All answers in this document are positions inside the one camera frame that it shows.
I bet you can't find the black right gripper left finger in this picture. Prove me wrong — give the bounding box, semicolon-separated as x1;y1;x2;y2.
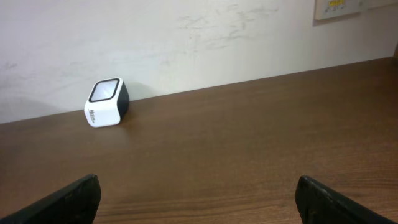
1;174;101;224

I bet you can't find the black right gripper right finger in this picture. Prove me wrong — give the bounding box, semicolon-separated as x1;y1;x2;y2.
295;175;395;224

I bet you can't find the beige wall socket plate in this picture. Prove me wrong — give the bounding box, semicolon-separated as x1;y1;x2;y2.
313;0;398;21

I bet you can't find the white barcode scanner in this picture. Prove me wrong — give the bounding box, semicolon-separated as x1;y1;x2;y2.
83;77;130;128

